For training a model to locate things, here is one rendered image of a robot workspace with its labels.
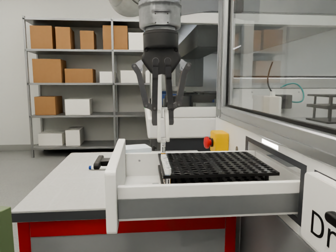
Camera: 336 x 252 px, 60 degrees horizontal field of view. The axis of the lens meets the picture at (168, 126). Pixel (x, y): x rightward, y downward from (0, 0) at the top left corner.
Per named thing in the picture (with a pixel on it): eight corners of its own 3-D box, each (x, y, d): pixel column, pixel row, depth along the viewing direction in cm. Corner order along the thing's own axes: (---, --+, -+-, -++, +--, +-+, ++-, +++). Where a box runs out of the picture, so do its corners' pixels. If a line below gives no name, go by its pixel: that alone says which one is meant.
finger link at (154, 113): (157, 102, 63) (143, 102, 63) (157, 125, 64) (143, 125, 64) (156, 102, 65) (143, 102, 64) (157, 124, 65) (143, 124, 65)
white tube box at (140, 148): (121, 163, 114) (121, 150, 113) (116, 158, 122) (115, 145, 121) (151, 159, 119) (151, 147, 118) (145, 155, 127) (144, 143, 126)
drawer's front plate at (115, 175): (106, 236, 48) (104, 171, 46) (119, 179, 77) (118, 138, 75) (117, 235, 48) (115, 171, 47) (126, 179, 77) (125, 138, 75)
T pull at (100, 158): (93, 170, 57) (92, 163, 57) (98, 160, 65) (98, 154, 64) (111, 170, 57) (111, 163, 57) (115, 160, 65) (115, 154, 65)
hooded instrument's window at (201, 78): (150, 117, 143) (149, 21, 136) (145, 99, 319) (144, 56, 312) (367, 115, 153) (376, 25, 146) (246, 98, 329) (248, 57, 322)
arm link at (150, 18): (184, -4, 57) (184, 27, 58) (178, 8, 66) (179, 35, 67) (137, -4, 56) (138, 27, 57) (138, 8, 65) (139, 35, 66)
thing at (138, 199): (118, 222, 50) (117, 188, 49) (126, 175, 75) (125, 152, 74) (339, 213, 53) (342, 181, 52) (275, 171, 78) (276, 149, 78)
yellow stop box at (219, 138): (213, 155, 93) (213, 133, 92) (208, 150, 101) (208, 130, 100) (228, 155, 94) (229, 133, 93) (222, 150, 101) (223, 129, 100)
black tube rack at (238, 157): (163, 208, 54) (163, 175, 53) (157, 178, 72) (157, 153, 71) (277, 204, 56) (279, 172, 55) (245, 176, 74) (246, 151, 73)
